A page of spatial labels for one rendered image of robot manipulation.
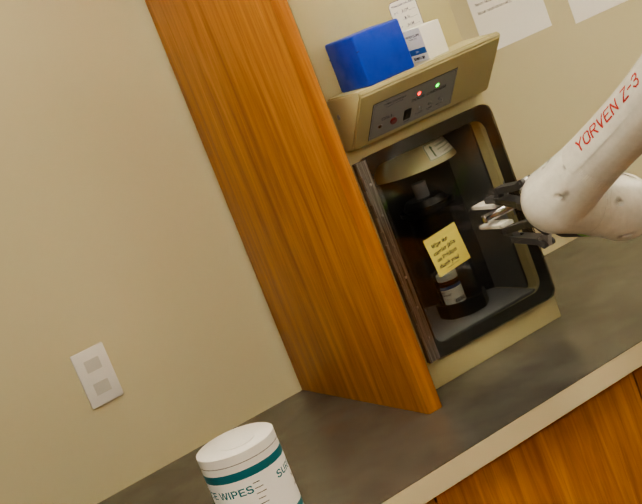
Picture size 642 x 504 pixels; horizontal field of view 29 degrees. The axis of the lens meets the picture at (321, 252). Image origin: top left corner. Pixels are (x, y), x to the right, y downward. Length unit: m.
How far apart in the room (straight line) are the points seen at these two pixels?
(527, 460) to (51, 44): 1.19
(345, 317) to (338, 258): 0.13
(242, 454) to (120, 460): 0.64
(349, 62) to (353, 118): 0.10
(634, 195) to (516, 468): 0.49
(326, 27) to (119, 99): 0.50
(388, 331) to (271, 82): 0.48
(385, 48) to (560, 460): 0.76
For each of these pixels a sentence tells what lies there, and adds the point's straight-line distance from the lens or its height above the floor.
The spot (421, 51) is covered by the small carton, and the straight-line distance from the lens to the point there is 2.26.
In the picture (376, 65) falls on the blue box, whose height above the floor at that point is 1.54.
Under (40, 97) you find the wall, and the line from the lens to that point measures 2.49.
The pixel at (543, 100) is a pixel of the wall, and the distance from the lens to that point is 3.05.
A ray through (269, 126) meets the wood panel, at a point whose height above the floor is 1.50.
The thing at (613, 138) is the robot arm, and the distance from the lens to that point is 1.84.
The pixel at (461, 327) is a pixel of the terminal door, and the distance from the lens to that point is 2.34.
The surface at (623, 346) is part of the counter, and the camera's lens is 2.23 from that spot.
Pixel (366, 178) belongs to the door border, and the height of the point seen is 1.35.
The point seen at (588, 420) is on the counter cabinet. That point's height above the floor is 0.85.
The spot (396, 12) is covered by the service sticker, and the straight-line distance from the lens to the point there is 2.33.
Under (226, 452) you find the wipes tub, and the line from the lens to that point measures 1.96.
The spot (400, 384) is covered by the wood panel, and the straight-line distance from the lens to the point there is 2.26.
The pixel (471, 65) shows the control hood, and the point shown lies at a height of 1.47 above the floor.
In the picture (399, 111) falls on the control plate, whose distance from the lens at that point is 2.23.
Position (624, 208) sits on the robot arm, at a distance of 2.00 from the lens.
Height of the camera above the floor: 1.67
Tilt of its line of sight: 11 degrees down
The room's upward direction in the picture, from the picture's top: 21 degrees counter-clockwise
